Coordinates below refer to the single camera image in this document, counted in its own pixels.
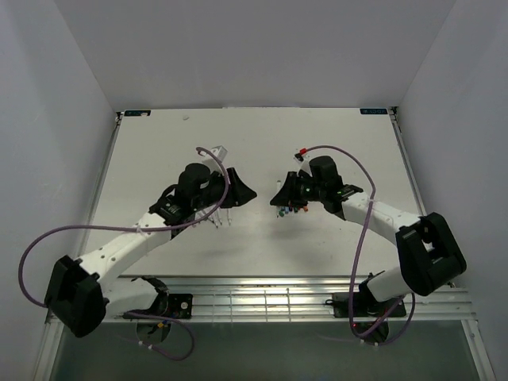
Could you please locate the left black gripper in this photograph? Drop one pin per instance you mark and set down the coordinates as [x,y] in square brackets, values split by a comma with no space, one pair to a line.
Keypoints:
[239,194]

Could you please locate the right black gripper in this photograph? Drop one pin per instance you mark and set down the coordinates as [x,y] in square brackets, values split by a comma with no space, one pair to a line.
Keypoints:
[289,191]

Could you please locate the black capped marker pen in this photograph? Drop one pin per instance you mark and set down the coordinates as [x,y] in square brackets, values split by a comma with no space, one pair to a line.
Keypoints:
[213,221]

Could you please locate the green pen edge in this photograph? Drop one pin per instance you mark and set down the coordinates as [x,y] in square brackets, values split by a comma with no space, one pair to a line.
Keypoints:
[278,188]

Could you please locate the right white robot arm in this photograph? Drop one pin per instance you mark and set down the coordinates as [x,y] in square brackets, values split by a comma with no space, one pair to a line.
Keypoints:
[428,254]

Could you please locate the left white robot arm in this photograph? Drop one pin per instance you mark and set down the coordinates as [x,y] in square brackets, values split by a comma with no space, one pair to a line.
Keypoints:
[76,292]

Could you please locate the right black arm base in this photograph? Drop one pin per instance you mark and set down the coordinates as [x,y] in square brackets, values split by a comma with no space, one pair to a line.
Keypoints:
[362,309]

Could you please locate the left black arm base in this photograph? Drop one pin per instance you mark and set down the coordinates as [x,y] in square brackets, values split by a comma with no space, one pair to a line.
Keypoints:
[176,306]

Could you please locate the right blue corner label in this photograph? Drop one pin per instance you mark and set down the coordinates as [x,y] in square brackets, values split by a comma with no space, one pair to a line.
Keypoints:
[373,111]

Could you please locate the blue corner label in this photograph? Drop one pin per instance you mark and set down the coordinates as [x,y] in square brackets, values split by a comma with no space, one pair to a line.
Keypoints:
[373,111]
[137,113]

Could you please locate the left blue corner label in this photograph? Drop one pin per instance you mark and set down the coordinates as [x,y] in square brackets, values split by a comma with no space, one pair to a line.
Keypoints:
[137,113]

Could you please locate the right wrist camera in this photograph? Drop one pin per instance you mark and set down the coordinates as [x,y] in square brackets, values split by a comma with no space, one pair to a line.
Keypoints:
[302,158]

